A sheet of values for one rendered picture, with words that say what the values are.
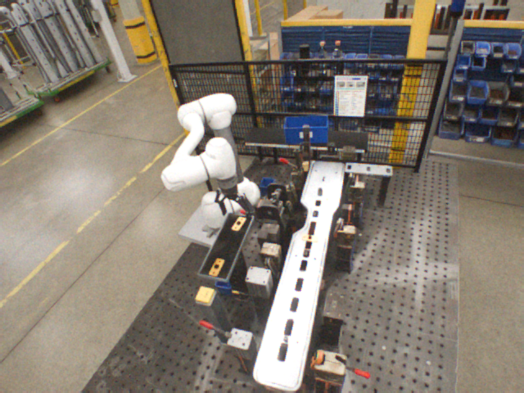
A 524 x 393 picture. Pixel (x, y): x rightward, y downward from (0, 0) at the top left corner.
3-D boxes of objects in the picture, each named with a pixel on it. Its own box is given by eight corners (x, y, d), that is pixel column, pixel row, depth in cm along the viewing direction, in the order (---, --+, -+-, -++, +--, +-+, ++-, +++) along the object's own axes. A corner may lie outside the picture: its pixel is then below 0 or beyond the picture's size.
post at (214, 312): (232, 347, 146) (210, 307, 116) (219, 344, 148) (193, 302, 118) (237, 333, 151) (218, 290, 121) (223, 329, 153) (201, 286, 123)
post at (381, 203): (389, 208, 200) (396, 175, 180) (372, 206, 203) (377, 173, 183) (389, 201, 204) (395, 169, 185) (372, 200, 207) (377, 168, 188)
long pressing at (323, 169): (306, 397, 102) (306, 396, 100) (247, 380, 108) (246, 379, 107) (345, 164, 195) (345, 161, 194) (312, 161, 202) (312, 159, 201)
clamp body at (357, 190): (361, 230, 190) (368, 190, 166) (342, 228, 193) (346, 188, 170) (362, 219, 196) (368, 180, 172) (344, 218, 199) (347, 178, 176)
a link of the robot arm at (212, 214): (202, 216, 202) (193, 193, 187) (226, 205, 207) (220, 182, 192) (210, 232, 191) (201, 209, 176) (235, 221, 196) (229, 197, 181)
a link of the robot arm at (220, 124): (228, 207, 206) (255, 195, 211) (235, 219, 193) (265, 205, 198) (192, 97, 164) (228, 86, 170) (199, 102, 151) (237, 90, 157)
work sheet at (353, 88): (364, 118, 205) (369, 74, 184) (332, 116, 211) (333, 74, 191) (364, 116, 206) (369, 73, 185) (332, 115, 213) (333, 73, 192)
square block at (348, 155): (350, 193, 215) (354, 152, 191) (339, 192, 217) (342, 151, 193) (351, 186, 221) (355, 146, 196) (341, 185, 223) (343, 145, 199)
